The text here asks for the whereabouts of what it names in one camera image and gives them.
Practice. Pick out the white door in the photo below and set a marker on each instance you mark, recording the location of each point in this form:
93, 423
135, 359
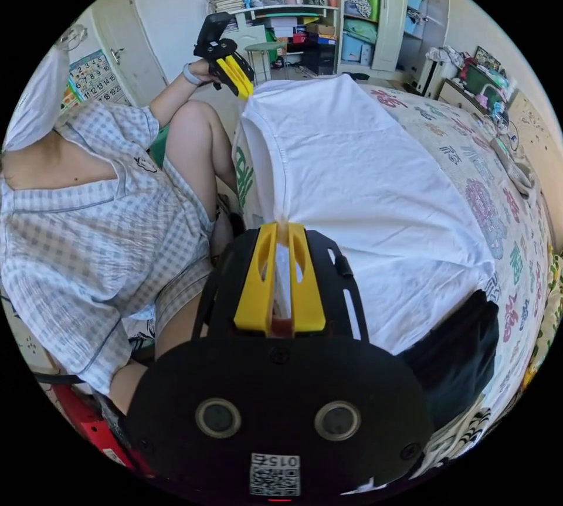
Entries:
132, 53

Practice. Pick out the number chart poster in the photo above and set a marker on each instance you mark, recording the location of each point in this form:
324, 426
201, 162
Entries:
94, 77

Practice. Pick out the black garment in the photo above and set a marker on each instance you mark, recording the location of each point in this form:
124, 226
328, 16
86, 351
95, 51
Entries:
457, 361

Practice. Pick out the grey cloth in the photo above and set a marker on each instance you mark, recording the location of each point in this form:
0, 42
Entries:
517, 169

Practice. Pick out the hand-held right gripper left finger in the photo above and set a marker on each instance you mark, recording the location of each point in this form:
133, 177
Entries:
257, 281

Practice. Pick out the person's body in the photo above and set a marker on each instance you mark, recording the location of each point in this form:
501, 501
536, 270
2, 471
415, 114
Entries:
88, 229

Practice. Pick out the round green stool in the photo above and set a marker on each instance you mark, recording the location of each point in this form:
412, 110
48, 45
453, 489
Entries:
264, 48

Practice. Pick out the desk shelf with books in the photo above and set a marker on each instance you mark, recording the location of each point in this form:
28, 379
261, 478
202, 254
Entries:
272, 0

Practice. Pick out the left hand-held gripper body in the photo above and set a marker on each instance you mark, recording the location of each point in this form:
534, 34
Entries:
220, 50

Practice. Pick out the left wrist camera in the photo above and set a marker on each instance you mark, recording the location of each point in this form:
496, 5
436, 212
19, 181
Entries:
213, 29

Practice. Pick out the white radiator with clothes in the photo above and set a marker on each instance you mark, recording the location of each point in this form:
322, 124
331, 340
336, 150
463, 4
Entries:
435, 70

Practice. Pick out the person's left hand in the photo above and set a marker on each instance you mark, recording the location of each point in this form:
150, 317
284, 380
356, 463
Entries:
203, 71

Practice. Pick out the bedside cabinet with items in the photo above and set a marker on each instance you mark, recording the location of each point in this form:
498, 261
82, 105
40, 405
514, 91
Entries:
479, 84

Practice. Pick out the white cupboard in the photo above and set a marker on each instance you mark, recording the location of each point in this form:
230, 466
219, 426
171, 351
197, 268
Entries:
387, 9

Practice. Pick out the red plastic stool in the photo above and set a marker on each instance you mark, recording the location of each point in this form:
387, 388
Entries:
88, 422

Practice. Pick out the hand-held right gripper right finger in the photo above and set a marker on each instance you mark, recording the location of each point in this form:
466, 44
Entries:
310, 290

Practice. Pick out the white t-shirt with pattern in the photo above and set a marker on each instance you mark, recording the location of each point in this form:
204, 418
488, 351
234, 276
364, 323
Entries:
352, 180

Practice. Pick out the person's left forearm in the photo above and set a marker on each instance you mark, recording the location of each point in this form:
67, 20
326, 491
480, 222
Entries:
171, 97

